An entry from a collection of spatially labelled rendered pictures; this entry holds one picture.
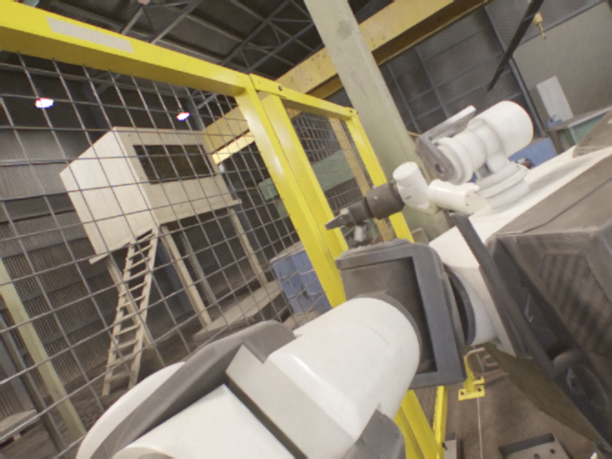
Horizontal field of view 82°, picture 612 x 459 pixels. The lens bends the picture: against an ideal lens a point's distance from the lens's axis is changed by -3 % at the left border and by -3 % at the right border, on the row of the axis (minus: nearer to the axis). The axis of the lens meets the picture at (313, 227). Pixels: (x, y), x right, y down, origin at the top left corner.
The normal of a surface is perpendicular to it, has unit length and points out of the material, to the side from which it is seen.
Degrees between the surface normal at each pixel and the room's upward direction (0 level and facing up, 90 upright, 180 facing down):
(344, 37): 90
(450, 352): 80
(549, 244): 96
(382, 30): 90
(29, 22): 90
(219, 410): 24
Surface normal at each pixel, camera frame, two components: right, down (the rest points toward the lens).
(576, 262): -0.85, 0.51
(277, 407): -0.42, 0.00
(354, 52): -0.37, 0.20
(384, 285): -0.18, -0.05
